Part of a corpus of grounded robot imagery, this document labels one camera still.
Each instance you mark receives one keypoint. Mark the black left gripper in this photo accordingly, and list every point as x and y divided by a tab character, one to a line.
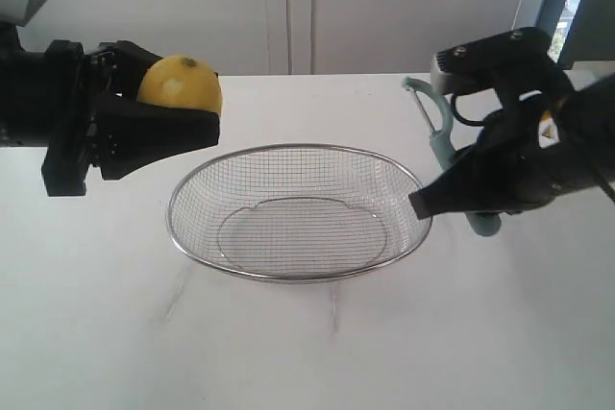
47	101

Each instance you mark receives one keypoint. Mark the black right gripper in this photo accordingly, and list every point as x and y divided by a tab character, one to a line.
547	140

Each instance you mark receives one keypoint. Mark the teal handled vegetable peeler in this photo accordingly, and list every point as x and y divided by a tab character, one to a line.
484	225

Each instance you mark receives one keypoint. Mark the yellow lemon with sticker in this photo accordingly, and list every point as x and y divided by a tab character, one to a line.
181	82

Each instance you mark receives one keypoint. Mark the white side table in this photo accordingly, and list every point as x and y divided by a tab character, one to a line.
585	73

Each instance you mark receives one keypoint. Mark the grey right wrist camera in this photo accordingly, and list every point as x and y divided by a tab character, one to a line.
467	68

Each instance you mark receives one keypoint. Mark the oval wire mesh basket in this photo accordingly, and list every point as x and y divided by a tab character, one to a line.
296	213

